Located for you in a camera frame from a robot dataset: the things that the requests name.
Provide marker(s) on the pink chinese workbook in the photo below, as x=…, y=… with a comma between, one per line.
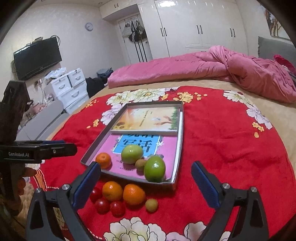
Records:
x=152, y=145

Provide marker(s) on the round wall clock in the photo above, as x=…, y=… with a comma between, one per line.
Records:
x=89, y=26

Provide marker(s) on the grey shallow cardboard box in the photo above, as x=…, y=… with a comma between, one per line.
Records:
x=92, y=151

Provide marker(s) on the grey stool with clothes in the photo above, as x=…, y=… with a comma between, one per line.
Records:
x=104, y=73

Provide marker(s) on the large orange mandarin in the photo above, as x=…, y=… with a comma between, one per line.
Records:
x=104, y=160

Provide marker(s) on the black clothes pile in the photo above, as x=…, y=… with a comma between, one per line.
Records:
x=95, y=85

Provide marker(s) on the beige bed sheet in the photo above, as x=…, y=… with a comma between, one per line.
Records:
x=277, y=111

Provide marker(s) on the small brown kiwi fruit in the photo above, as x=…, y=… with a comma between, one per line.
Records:
x=151, y=205

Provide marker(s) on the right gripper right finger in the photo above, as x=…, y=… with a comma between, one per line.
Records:
x=251, y=222

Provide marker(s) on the light green apple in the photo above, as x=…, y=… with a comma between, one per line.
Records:
x=131, y=153

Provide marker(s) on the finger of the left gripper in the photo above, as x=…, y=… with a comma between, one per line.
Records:
x=45, y=151
x=59, y=142

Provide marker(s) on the white wardrobe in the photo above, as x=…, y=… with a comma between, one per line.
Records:
x=178, y=27

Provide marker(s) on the black wall television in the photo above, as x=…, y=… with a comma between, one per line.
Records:
x=37, y=57

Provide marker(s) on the tree painting on wall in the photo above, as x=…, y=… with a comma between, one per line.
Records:
x=275, y=28

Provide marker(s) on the sunflower cover book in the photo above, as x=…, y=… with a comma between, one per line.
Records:
x=162, y=119

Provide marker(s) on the hanging bags on hooks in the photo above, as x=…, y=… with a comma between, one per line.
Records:
x=134, y=31

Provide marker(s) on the white drawer cabinet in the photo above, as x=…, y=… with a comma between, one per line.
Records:
x=70, y=89

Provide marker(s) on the pink quilt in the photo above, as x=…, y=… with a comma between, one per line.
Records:
x=263, y=77

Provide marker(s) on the red cherry tomato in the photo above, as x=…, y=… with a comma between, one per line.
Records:
x=117, y=208
x=102, y=206
x=95, y=195

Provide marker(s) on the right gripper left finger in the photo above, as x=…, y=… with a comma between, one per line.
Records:
x=42, y=223

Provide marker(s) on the grey padded headboard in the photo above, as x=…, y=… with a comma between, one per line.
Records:
x=267, y=48

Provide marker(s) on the operator left hand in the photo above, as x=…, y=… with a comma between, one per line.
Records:
x=27, y=172

